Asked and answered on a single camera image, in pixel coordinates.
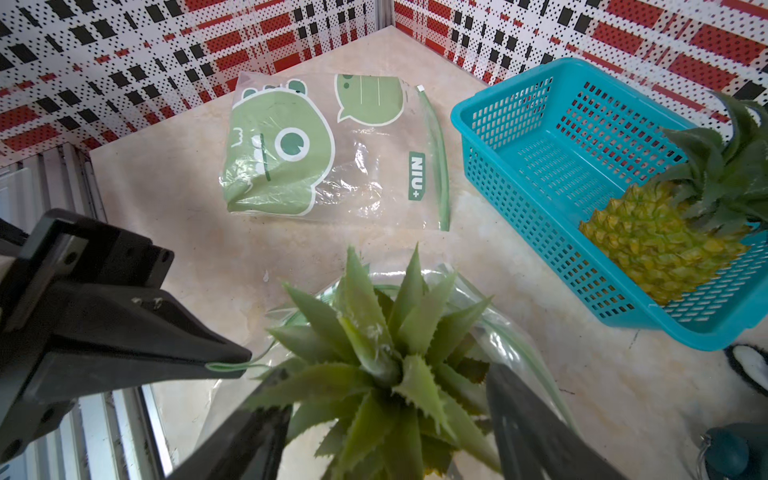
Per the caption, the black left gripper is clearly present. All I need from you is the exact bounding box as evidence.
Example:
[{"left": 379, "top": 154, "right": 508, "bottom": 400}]
[{"left": 1, "top": 208, "right": 251, "bottom": 462}]

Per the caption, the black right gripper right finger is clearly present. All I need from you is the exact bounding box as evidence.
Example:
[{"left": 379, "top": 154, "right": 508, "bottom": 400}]
[{"left": 486, "top": 364, "right": 624, "bottom": 480}]

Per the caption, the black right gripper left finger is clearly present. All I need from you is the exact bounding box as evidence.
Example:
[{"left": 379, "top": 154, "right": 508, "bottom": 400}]
[{"left": 169, "top": 405, "right": 292, "bottom": 480}]

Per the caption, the orange-yellow pineapple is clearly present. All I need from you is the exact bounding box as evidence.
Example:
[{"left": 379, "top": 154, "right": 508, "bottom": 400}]
[{"left": 242, "top": 242, "right": 502, "bottom": 480}]

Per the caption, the clear zip-top bag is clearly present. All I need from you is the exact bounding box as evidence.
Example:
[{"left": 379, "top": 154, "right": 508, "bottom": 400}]
[
  {"left": 191, "top": 263, "right": 580, "bottom": 480},
  {"left": 219, "top": 72, "right": 451, "bottom": 231}
]

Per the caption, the green-yellow pineapple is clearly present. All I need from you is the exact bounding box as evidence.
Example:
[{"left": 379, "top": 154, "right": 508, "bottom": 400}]
[{"left": 579, "top": 92, "right": 767, "bottom": 306}]

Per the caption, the teal twin-bell alarm clock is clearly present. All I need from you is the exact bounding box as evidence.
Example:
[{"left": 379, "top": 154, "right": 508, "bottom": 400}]
[{"left": 696, "top": 423, "right": 767, "bottom": 480}]

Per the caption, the white plush dog toy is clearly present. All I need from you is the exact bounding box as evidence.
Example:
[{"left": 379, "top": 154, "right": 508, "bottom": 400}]
[{"left": 724, "top": 344, "right": 768, "bottom": 396}]

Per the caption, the teal plastic basket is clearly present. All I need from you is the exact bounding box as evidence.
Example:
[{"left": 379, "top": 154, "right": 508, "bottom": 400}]
[{"left": 451, "top": 58, "right": 767, "bottom": 351}]

